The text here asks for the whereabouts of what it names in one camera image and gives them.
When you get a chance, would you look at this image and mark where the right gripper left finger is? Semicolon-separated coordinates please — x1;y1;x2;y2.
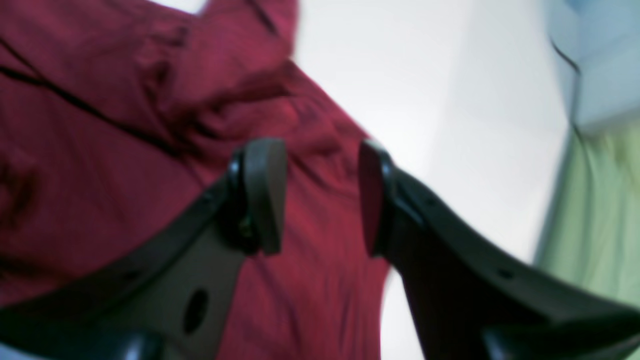
1;137;287;360

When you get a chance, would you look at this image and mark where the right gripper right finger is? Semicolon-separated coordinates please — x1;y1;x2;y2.
358;140;640;360

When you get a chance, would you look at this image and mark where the dark red t-shirt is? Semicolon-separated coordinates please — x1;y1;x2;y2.
1;0;388;360

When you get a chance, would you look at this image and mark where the green cloth sheet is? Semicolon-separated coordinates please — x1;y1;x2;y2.
535;124;640;306

